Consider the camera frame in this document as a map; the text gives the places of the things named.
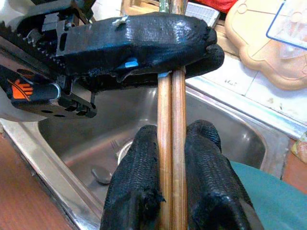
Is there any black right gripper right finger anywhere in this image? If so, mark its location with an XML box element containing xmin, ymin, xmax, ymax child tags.
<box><xmin>185</xmin><ymin>119</ymin><xmax>265</xmax><ymax>230</ymax></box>

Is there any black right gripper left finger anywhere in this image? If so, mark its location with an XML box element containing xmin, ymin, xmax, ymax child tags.
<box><xmin>100</xmin><ymin>124</ymin><xmax>166</xmax><ymax>230</ymax></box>

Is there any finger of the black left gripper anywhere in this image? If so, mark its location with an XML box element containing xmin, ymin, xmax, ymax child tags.
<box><xmin>92</xmin><ymin>44</ymin><xmax>225</xmax><ymax>93</ymax></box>
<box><xmin>56</xmin><ymin>12</ymin><xmax>218</xmax><ymax>76</ymax></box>

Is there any metal spoon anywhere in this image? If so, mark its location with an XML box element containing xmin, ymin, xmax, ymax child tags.
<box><xmin>90</xmin><ymin>166</ymin><xmax>113</xmax><ymax>185</ymax></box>

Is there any metal fork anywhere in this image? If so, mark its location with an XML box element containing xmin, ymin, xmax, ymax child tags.
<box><xmin>109</xmin><ymin>139</ymin><xmax>125</xmax><ymax>159</ymax></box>

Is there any beige plastic board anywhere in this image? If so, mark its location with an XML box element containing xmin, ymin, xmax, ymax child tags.
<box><xmin>224</xmin><ymin>0</ymin><xmax>307</xmax><ymax>91</ymax></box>

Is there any stainless steel double sink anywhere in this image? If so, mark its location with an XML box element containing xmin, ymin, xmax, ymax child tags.
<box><xmin>0</xmin><ymin>43</ymin><xmax>307</xmax><ymax>230</ymax></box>

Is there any white plastic grate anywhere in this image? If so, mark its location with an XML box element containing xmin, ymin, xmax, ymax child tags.
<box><xmin>184</xmin><ymin>1</ymin><xmax>221</xmax><ymax>27</ymax></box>

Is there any red cloth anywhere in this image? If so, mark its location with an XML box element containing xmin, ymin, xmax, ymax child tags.
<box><xmin>191</xmin><ymin>0</ymin><xmax>238</xmax><ymax>14</ymax></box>

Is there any teal plate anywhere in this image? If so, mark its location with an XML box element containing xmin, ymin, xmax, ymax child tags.
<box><xmin>229</xmin><ymin>160</ymin><xmax>307</xmax><ymax>230</ymax></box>

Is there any clear blue-rimmed plastic lid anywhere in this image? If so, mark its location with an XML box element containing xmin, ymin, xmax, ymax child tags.
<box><xmin>265</xmin><ymin>0</ymin><xmax>307</xmax><ymax>51</ymax></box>

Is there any floral soap dispenser bottle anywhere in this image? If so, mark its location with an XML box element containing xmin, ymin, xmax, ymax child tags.
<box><xmin>290</xmin><ymin>131</ymin><xmax>307</xmax><ymax>165</ymax></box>

